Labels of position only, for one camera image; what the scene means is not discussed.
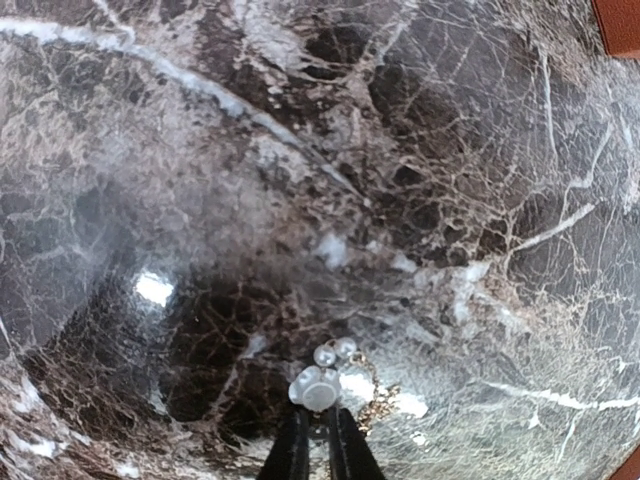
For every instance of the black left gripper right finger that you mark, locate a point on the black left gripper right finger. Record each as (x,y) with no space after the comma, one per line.
(349,454)

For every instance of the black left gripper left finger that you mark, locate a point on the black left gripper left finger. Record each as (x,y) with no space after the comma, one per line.
(288,458)

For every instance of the pearl cluster earring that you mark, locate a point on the pearl cluster earring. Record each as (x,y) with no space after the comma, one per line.
(319,386)

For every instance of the red wooden jewelry box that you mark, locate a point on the red wooden jewelry box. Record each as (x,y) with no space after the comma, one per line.
(619,24)

